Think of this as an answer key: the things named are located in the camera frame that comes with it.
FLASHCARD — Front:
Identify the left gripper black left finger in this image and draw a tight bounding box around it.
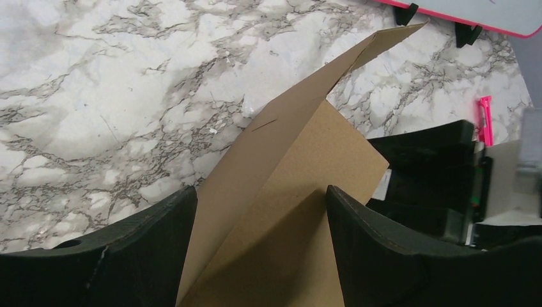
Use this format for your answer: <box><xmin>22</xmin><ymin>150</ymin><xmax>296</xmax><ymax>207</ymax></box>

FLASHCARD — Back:
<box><xmin>1</xmin><ymin>186</ymin><xmax>197</xmax><ymax>306</ymax></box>

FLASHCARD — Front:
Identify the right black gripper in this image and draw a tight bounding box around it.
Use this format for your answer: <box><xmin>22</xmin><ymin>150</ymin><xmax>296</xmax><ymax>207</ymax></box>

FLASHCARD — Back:
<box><xmin>367</xmin><ymin>120</ymin><xmax>485</xmax><ymax>245</ymax></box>

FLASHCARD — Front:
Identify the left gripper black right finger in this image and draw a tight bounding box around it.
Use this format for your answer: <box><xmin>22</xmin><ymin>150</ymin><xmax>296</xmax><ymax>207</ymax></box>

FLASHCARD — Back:
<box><xmin>326</xmin><ymin>185</ymin><xmax>541</xmax><ymax>306</ymax></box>

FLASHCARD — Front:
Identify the brown cardboard box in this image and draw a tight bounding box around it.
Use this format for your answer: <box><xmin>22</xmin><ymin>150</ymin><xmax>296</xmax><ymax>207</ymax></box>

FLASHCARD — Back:
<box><xmin>178</xmin><ymin>24</ymin><xmax>420</xmax><ymax>306</ymax></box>

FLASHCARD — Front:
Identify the pink marker pen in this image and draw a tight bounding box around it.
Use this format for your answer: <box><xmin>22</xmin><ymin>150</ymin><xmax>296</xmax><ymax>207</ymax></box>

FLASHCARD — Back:
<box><xmin>477</xmin><ymin>96</ymin><xmax>494</xmax><ymax>146</ymax></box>

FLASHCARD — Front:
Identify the pink framed whiteboard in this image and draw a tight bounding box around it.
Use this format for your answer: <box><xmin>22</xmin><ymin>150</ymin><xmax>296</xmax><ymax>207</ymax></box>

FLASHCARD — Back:
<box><xmin>381</xmin><ymin>0</ymin><xmax>541</xmax><ymax>48</ymax></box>

